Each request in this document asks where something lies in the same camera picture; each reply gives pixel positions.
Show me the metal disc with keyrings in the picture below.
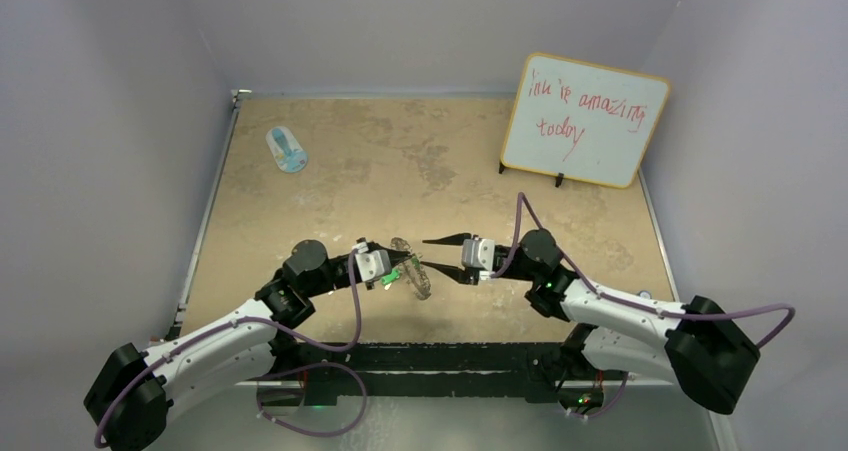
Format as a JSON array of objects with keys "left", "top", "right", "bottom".
[{"left": 390, "top": 237, "right": 431, "bottom": 301}]

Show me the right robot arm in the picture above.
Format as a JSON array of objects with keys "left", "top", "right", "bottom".
[{"left": 432, "top": 229, "right": 761, "bottom": 415}]

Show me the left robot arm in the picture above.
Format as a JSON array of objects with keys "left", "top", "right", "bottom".
[{"left": 83, "top": 238, "right": 413, "bottom": 450}]

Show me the black base beam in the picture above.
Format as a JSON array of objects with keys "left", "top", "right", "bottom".
[{"left": 269, "top": 342, "right": 624, "bottom": 407}]

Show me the blue white blister package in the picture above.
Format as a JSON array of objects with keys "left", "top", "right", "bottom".
[{"left": 265, "top": 126, "right": 308, "bottom": 174}]

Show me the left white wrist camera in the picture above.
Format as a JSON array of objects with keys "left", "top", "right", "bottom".
[{"left": 352, "top": 237, "right": 393, "bottom": 289}]

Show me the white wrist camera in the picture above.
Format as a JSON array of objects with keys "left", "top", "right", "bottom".
[
  {"left": 352, "top": 237, "right": 393, "bottom": 289},
  {"left": 461, "top": 237, "right": 496, "bottom": 274}
]

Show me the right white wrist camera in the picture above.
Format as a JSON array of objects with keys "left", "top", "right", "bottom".
[{"left": 461, "top": 237, "right": 496, "bottom": 274}]

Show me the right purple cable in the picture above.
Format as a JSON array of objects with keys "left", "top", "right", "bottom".
[{"left": 493, "top": 192, "right": 796, "bottom": 422}]

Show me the whiteboard with yellow frame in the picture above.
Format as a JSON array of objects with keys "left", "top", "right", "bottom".
[{"left": 499, "top": 53, "right": 672, "bottom": 189}]

